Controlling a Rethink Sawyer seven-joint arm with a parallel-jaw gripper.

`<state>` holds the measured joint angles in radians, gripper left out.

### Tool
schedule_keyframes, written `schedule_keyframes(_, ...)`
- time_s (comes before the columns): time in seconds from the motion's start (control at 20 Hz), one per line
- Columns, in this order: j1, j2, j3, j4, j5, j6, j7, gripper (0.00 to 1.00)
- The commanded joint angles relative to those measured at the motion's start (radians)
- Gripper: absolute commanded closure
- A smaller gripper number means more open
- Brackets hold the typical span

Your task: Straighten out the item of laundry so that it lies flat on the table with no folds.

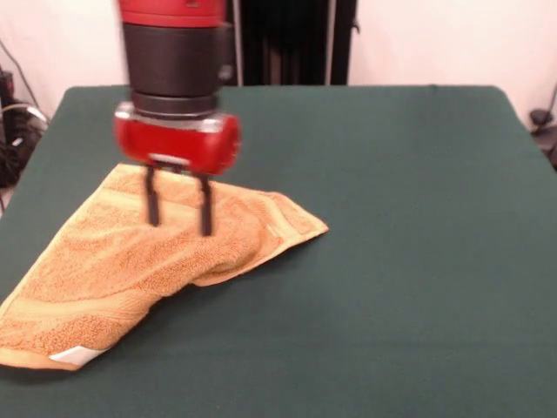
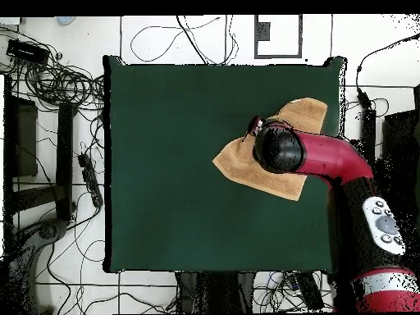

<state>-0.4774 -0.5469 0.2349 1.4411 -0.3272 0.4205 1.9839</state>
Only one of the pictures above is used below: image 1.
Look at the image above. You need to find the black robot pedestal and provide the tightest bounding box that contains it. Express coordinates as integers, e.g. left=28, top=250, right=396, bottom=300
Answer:
left=225, top=0, right=360, bottom=86

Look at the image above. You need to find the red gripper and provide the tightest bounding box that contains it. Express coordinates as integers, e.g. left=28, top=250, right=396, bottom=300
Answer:
left=112, top=102, right=243, bottom=238

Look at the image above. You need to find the black wall power adapter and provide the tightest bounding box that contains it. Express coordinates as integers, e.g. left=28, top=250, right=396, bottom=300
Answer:
left=0, top=69, right=17, bottom=110

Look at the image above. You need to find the dark green table cloth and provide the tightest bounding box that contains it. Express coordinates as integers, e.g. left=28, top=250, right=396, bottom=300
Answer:
left=0, top=84, right=557, bottom=418

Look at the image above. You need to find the orange terry towel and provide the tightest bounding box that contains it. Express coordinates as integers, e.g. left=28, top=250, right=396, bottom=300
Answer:
left=0, top=163, right=330, bottom=372

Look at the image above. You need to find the tangled black cable bundle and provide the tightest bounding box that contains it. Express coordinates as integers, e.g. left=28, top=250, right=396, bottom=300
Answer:
left=0, top=38, right=50, bottom=188

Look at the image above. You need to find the black clamp with cable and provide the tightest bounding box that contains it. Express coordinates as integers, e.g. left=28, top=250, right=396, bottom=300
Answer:
left=527, top=82, right=557, bottom=171

